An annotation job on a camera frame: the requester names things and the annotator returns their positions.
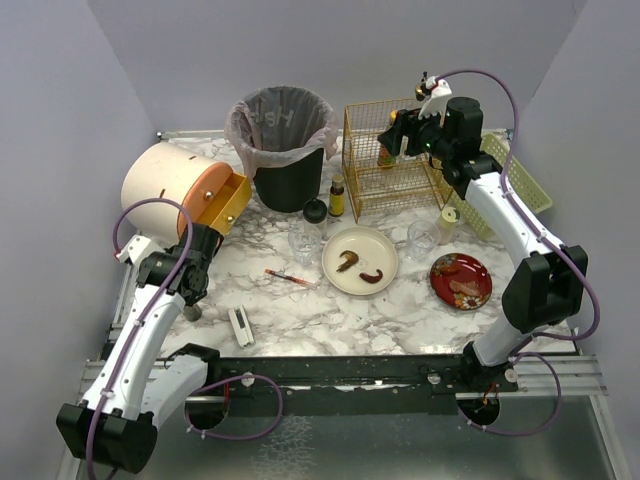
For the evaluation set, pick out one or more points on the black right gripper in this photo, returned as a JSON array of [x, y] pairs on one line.
[[400, 129]]

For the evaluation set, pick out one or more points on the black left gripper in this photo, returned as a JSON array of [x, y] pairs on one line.
[[201, 242]]

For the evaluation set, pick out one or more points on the green sauce bottle yellow cap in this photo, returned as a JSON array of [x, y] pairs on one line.
[[384, 160]]

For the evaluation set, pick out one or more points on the clear oil bottle gold cap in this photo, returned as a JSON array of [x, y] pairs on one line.
[[422, 91]]

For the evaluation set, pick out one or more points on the amber spice jar grey lid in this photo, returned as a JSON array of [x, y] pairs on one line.
[[192, 313]]

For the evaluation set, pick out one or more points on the small yellow label bottle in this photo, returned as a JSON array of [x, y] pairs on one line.
[[336, 198]]

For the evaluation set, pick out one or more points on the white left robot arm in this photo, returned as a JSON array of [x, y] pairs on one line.
[[116, 422]]

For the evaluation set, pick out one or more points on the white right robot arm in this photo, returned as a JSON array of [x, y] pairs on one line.
[[549, 280]]

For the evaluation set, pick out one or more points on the white rectangular device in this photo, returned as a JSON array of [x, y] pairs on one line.
[[241, 327]]

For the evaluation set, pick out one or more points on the orange yellow drawer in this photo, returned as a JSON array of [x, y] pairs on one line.
[[222, 212]]

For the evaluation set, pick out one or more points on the cream cylindrical shaker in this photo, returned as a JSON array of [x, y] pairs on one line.
[[447, 223]]

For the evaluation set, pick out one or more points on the cream cylindrical drawer box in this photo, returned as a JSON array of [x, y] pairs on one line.
[[171, 172]]

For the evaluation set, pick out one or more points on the clear drinking glass right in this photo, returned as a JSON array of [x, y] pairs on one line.
[[422, 238]]

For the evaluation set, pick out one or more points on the clear drinking glass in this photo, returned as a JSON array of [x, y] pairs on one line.
[[305, 245], [422, 238]]

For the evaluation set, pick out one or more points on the pale green perforated basket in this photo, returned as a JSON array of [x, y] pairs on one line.
[[531, 193]]

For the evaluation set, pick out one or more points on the black lid glass jar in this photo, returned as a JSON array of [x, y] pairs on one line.
[[315, 213]]

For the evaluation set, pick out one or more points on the black trash bin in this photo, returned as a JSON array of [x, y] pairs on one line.
[[287, 189]]

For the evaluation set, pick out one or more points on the pink plastic bin liner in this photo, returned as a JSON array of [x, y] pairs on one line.
[[275, 127]]

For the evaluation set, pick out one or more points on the brown shrimp piece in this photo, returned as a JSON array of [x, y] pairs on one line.
[[350, 259]]

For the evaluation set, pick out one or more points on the cream round plate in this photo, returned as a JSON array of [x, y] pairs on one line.
[[375, 251]]

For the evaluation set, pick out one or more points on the clear drinking glass left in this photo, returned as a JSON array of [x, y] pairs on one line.
[[305, 245]]

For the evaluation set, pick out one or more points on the dark red sausage piece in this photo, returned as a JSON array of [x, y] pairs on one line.
[[372, 278]]

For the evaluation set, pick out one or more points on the red pen tube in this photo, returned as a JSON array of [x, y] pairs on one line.
[[293, 279]]

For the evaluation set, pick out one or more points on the red floral small plate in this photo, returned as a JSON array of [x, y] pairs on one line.
[[474, 271]]

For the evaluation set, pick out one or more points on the meat scraps on red plate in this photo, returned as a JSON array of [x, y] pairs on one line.
[[470, 289]]

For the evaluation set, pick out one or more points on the gold wire rack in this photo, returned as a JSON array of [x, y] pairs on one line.
[[413, 182]]

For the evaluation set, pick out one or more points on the black mounting rail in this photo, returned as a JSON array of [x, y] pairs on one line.
[[354, 385]]

